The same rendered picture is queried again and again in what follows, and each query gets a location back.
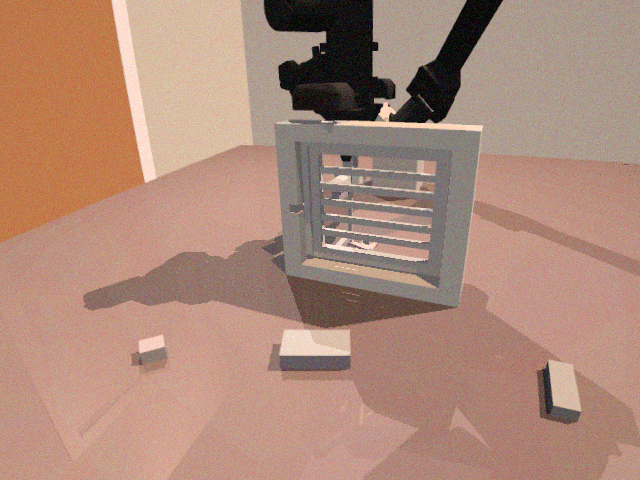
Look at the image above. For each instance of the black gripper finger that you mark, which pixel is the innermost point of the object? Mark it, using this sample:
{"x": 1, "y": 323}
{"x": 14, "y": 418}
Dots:
{"x": 355, "y": 115}
{"x": 371, "y": 111}

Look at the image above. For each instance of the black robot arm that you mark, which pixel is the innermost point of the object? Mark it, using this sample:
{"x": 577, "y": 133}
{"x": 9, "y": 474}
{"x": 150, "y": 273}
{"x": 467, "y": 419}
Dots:
{"x": 437, "y": 82}

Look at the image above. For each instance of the grey square frame with horizontal slats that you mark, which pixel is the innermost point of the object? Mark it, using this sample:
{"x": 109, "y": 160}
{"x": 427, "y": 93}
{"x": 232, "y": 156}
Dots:
{"x": 300, "y": 145}

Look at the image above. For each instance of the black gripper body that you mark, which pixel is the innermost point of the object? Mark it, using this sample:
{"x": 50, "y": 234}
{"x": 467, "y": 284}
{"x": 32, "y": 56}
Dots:
{"x": 349, "y": 79}

